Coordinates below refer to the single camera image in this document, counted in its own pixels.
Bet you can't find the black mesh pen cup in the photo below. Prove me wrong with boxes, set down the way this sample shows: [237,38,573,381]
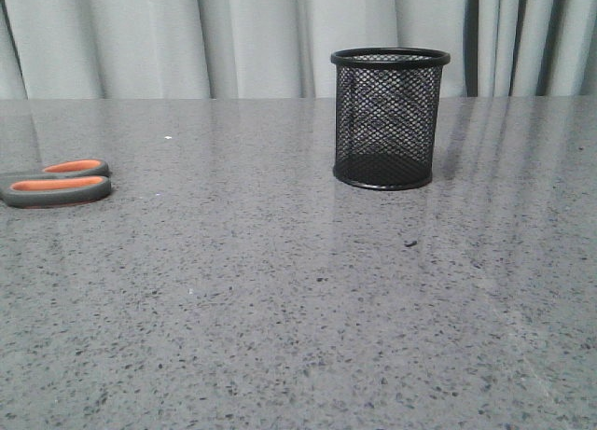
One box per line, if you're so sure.
[330,48,451,190]

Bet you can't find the light grey curtain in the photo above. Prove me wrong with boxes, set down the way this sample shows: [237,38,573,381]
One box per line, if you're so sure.
[1,0,596,100]

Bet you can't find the grey orange handled scissors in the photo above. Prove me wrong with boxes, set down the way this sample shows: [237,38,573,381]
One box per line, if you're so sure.
[1,159,112,208]

